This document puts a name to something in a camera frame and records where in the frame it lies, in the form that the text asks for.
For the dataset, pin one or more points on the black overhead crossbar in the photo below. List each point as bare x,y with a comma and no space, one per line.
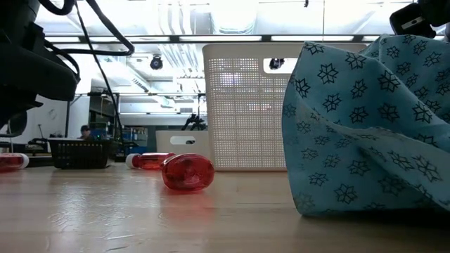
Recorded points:
211,38

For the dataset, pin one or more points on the black background device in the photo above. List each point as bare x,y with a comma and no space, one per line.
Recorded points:
38,142

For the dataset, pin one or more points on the large white perforated basket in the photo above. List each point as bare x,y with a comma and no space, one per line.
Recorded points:
246,112

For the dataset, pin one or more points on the red bottle with white cap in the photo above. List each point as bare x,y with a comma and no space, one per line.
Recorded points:
188,172
151,161
12,162

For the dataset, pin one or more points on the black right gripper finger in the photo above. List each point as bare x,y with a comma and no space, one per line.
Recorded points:
409,21

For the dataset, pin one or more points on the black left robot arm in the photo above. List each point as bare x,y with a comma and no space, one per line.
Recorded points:
35,70

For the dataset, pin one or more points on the teal patterned gown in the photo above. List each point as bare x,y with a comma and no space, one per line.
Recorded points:
369,133

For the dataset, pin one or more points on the dark background shelf unit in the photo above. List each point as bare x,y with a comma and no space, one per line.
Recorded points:
103,116

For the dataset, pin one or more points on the person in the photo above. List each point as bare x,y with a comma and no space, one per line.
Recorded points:
85,133

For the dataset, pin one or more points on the black ceiling camera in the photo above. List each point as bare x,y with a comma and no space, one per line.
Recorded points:
156,63
276,63

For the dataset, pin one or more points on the black background robot arm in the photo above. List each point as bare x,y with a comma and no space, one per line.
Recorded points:
194,123

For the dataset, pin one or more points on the black monitor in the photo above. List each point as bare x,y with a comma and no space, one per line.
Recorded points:
17,126

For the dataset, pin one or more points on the blue storage bins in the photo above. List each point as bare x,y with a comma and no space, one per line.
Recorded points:
135,140

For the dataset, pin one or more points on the small white plastic bin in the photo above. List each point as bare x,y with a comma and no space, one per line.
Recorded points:
165,140

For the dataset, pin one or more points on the small black mesh basket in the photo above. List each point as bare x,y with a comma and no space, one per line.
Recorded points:
79,154

